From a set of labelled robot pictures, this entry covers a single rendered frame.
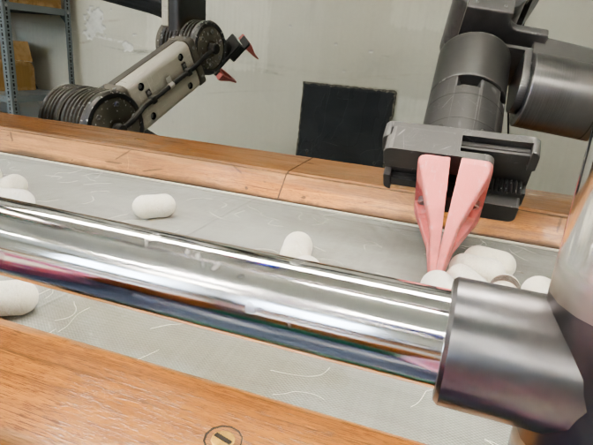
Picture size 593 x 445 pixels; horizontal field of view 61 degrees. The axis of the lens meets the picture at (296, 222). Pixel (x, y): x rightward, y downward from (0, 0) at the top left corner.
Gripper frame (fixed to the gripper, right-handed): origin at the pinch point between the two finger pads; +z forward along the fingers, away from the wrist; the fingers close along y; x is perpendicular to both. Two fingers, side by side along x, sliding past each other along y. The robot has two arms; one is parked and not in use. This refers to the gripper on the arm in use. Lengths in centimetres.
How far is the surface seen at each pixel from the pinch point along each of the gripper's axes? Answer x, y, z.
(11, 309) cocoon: -9.1, -19.6, 11.2
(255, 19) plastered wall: 118, -101, -171
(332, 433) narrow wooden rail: -12.9, -2.3, 13.0
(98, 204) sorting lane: 3.3, -28.9, -1.6
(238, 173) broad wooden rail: 9.5, -20.7, -11.2
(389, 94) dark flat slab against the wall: 136, -33, -150
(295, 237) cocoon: -1.0, -9.4, 0.2
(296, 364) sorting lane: -6.7, -5.5, 9.7
